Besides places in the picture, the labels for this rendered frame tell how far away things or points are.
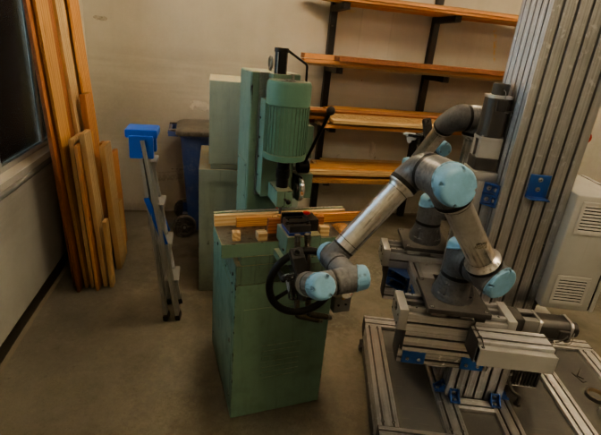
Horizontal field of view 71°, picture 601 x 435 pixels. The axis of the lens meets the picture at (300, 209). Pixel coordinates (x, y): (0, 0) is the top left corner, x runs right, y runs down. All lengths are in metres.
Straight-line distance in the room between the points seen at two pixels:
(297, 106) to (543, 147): 0.89
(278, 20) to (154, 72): 1.19
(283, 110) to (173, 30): 2.51
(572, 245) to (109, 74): 3.59
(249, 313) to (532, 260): 1.15
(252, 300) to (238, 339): 0.20
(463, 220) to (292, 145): 0.71
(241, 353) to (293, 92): 1.12
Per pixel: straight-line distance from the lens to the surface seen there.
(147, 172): 2.37
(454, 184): 1.19
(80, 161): 2.81
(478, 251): 1.39
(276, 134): 1.65
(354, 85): 4.24
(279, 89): 1.62
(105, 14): 4.10
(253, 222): 1.79
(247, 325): 1.85
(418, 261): 2.09
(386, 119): 3.90
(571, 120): 1.75
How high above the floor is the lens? 1.63
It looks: 21 degrees down
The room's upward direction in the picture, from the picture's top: 5 degrees clockwise
